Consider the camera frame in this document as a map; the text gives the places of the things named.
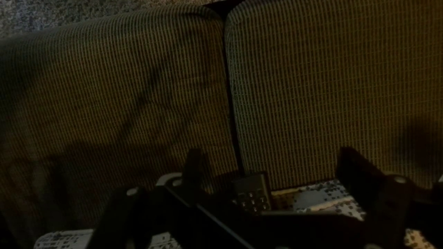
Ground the white black dotted pillow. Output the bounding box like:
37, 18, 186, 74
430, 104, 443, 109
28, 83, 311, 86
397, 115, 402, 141
33, 179, 437, 249

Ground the olive green fabric sofa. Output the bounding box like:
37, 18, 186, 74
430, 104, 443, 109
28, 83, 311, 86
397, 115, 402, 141
0, 0, 443, 249

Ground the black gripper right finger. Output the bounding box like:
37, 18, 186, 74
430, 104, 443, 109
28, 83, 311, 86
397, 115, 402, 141
337, 147, 443, 249

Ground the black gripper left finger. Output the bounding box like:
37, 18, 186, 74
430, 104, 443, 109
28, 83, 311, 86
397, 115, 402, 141
87, 148, 254, 249

